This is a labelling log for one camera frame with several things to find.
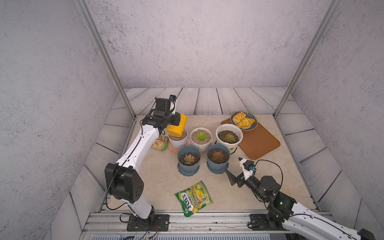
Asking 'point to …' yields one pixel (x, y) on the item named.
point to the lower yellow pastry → (245, 123)
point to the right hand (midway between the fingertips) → (234, 164)
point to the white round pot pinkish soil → (178, 142)
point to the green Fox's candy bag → (193, 198)
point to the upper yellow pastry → (238, 117)
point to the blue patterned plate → (248, 114)
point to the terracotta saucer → (174, 150)
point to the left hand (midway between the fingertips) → (179, 114)
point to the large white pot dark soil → (229, 135)
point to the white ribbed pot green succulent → (202, 137)
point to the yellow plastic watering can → (177, 131)
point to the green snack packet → (161, 143)
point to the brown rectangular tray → (256, 142)
